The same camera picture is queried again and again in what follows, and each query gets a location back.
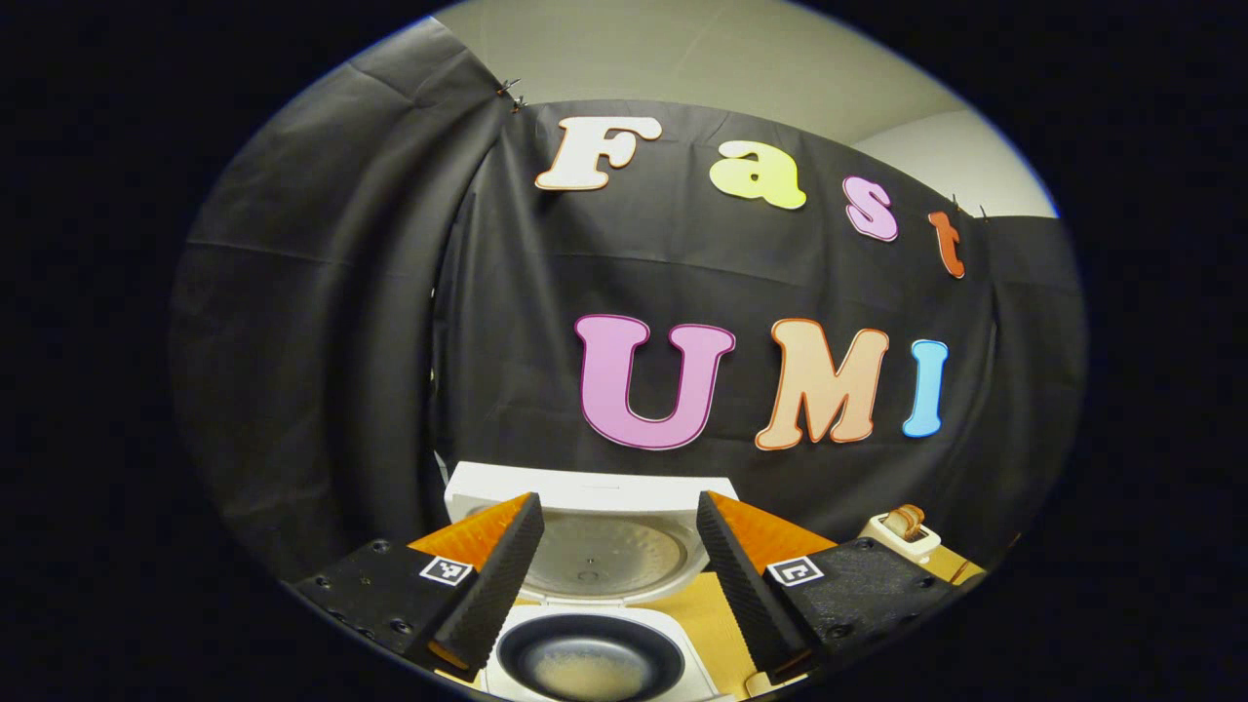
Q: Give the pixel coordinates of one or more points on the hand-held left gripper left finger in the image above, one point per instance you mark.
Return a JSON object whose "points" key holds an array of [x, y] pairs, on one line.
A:
{"points": [[497, 590]]}

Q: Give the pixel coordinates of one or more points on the white rice cooker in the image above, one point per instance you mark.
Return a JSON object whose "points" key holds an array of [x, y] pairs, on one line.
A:
{"points": [[604, 561]]}

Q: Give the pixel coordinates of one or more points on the brown bread slice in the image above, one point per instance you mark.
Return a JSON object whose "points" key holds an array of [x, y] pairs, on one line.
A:
{"points": [[897, 526], [915, 517]]}

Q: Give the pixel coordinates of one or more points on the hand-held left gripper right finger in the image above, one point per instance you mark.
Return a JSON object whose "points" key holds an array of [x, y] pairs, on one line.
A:
{"points": [[741, 590]]}

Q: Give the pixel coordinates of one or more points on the white rice heap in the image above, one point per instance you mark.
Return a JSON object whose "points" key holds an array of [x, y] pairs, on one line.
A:
{"points": [[585, 675]]}

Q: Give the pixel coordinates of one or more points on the white toaster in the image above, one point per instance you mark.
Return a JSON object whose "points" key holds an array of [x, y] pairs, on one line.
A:
{"points": [[912, 546]]}

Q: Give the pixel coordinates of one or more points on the black backdrop cloth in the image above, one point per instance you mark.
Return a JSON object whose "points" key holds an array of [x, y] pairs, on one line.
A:
{"points": [[322, 341]]}

